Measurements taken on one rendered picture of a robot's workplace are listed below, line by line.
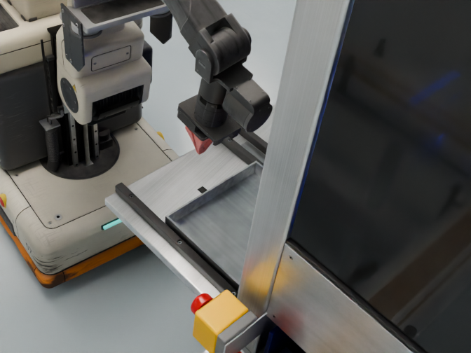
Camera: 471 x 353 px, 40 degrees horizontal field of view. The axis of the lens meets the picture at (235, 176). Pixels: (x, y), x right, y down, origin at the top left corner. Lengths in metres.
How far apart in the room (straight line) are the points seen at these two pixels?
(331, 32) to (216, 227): 0.72
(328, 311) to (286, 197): 0.18
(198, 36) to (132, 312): 1.42
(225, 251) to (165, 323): 0.96
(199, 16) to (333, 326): 0.49
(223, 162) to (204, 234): 0.22
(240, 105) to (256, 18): 2.65
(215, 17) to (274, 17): 2.69
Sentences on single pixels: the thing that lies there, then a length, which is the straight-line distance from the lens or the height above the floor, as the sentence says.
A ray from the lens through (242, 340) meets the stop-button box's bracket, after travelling 1.06.
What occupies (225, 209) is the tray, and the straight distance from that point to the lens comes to 1.37.
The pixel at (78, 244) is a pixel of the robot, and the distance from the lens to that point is 2.14.
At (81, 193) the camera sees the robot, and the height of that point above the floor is 0.28.
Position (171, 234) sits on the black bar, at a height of 0.90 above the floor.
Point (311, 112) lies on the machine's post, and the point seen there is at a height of 1.44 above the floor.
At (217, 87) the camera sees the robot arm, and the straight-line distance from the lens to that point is 1.03.
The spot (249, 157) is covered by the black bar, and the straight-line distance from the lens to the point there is 1.46.
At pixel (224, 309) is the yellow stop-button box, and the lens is 1.04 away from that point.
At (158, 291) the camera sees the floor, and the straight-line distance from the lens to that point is 2.29.
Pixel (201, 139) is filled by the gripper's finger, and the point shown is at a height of 1.16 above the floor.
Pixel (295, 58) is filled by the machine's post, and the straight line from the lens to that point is 0.74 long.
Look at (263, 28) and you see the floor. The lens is 3.57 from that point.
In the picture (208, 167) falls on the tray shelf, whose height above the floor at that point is 0.88.
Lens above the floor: 1.91
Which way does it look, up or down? 45 degrees down
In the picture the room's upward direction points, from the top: 9 degrees clockwise
